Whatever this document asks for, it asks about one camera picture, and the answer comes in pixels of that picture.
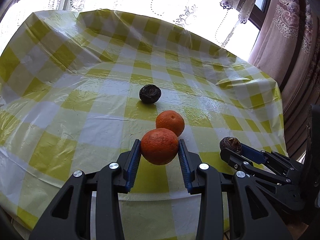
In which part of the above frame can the floral lace curtain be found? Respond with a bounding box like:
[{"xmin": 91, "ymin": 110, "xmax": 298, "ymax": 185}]
[{"xmin": 1, "ymin": 0, "xmax": 266, "ymax": 60}]

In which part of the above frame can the orange fruit front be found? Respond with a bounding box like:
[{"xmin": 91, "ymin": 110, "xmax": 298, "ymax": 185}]
[{"xmin": 140, "ymin": 128, "xmax": 178, "ymax": 165}]

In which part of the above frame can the brown curtain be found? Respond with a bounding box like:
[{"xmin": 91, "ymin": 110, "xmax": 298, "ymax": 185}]
[{"xmin": 249, "ymin": 0, "xmax": 319, "ymax": 159}]

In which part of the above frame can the dark fruit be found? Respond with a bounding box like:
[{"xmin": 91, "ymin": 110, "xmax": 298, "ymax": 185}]
[
  {"xmin": 219, "ymin": 137, "xmax": 242, "ymax": 154},
  {"xmin": 139, "ymin": 84, "xmax": 162, "ymax": 104}
]

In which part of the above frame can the orange fruit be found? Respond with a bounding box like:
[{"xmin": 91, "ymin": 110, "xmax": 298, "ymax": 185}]
[
  {"xmin": 155, "ymin": 110, "xmax": 185, "ymax": 137},
  {"xmin": 140, "ymin": 128, "xmax": 178, "ymax": 165}
]

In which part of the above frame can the orange fruit rear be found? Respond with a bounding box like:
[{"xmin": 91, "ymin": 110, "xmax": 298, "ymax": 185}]
[{"xmin": 155, "ymin": 110, "xmax": 185, "ymax": 137}]

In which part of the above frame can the yellow checkered plastic tablecloth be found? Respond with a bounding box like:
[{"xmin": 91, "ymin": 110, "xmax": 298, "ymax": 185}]
[{"xmin": 1, "ymin": 10, "xmax": 286, "ymax": 229}]

